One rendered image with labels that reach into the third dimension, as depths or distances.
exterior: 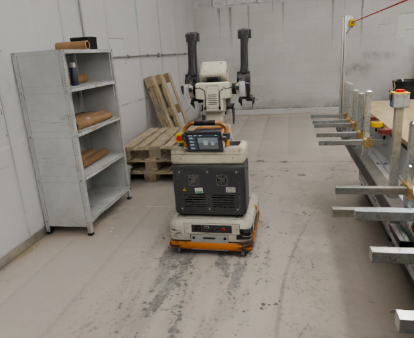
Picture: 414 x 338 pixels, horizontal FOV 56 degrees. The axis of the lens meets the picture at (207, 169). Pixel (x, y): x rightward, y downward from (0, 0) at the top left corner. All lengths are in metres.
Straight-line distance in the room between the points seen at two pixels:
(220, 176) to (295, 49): 6.61
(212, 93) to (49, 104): 1.30
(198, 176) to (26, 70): 1.60
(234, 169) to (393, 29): 7.09
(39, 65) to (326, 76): 6.94
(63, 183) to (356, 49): 7.21
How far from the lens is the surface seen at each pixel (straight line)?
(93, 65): 4.12
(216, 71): 3.04
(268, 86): 9.18
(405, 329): 0.85
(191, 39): 3.29
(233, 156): 2.70
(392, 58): 9.39
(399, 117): 2.04
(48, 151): 3.46
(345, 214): 1.54
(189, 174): 2.81
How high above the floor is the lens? 1.45
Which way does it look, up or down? 17 degrees down
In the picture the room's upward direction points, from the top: 4 degrees counter-clockwise
